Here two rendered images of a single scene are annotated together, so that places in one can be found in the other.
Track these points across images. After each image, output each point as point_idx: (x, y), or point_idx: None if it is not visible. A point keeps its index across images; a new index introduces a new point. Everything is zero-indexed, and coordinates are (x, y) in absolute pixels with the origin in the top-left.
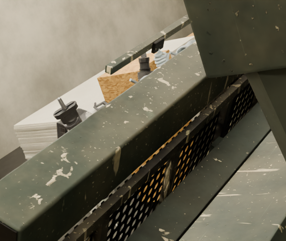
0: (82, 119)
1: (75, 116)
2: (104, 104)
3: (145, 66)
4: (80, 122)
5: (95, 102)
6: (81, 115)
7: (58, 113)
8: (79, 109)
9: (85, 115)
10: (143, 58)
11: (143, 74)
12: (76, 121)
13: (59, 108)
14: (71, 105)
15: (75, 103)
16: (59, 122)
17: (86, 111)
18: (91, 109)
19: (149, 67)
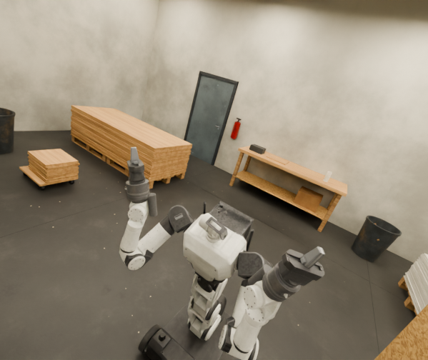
0: (227, 223)
1: (130, 178)
2: (220, 229)
3: (282, 269)
4: (129, 188)
5: (253, 229)
6: (236, 221)
7: None
8: (249, 219)
9: (236, 225)
10: (285, 255)
11: (271, 272)
12: (130, 183)
13: (141, 161)
14: (132, 165)
15: (131, 166)
16: (220, 202)
17: (247, 226)
18: (209, 216)
19: (297, 282)
